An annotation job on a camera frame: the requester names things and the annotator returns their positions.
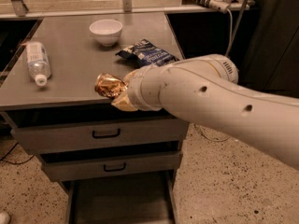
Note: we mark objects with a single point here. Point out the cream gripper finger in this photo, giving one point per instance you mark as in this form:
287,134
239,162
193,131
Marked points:
123,103
129,76

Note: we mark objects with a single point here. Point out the crushed orange can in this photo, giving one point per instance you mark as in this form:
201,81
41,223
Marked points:
109,86

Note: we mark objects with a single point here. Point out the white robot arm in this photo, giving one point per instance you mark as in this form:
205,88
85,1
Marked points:
204,91

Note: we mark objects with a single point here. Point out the grey drawer cabinet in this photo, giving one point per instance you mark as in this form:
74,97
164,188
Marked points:
76,60

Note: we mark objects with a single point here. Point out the middle grey drawer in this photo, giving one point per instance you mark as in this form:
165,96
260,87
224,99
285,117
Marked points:
123,165

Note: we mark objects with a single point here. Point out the grey drawer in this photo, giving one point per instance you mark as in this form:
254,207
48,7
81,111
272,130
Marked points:
123,165
125,199
66,130

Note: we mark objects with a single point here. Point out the top grey drawer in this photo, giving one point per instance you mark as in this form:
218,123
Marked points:
66,130

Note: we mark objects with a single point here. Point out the bottom grey drawer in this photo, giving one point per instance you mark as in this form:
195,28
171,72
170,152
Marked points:
125,199

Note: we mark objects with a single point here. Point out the blue chip bag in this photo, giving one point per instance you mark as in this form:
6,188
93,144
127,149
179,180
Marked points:
145,53

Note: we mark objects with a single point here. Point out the white ceramic bowl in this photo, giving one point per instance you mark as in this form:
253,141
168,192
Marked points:
106,32

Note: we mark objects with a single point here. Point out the clear plastic water bottle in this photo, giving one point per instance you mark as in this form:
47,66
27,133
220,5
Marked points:
38,63

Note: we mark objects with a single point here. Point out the white plug adapter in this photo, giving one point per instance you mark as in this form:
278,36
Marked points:
219,5

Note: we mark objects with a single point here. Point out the dark cabinet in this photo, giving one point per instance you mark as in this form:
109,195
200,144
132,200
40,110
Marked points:
270,32

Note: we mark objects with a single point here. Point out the white shoe tip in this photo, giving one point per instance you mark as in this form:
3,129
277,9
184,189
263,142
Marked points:
4,218

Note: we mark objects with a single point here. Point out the metal shelf rail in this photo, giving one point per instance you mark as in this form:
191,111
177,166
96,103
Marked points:
124,6

